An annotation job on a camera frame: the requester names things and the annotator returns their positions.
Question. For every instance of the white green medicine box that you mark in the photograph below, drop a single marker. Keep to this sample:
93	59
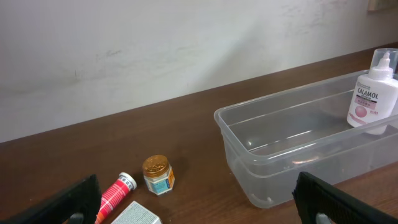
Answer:
135	213

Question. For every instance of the orange effervescent tablet tube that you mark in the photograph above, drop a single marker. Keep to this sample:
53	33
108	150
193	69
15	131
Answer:
114	195

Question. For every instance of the small gold-lid balm jar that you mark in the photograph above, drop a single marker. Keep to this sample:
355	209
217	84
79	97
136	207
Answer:
158	174

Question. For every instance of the clear plastic container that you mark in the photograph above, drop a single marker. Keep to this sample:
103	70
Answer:
271	139

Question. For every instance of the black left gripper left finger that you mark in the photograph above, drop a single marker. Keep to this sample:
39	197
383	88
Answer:
78	203

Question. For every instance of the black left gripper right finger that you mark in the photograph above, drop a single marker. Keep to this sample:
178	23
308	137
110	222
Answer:
319	202

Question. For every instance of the white calamine lotion bottle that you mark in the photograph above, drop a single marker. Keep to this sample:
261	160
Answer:
375	93

